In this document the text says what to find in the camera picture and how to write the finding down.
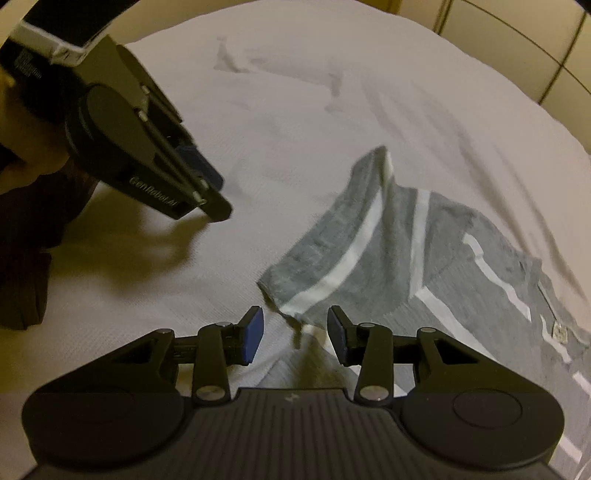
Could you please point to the grey white-striped shirt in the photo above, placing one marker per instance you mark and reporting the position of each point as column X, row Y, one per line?
column 397, row 258

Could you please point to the white bed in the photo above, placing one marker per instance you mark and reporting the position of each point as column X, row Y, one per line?
column 286, row 115

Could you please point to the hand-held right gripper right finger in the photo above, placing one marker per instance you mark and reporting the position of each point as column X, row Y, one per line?
column 336, row 337

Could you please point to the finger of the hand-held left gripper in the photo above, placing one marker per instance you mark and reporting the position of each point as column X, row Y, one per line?
column 205, row 168
column 214, row 205

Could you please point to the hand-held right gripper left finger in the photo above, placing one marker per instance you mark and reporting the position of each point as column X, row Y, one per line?
column 254, row 334

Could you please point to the white panelled wardrobe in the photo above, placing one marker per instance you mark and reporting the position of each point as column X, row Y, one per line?
column 531, row 46

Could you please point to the person's left hand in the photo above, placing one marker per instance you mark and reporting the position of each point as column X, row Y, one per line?
column 51, row 161

